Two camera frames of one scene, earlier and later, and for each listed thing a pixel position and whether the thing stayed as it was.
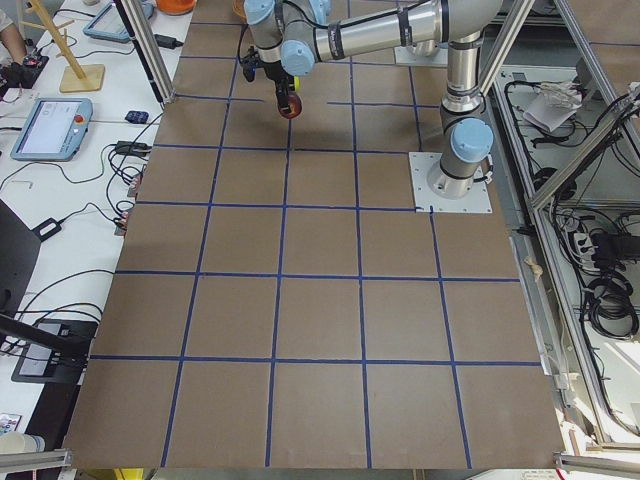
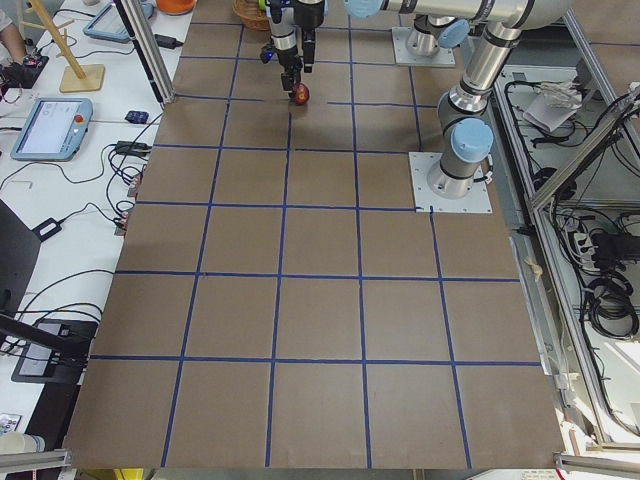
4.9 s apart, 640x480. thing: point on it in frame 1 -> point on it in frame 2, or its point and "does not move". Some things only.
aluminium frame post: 148,48 does not move
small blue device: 137,117 does not move
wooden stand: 76,78 does not move
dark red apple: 294,107 -> 301,94
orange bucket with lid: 175,7 does not move
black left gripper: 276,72 -> 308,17
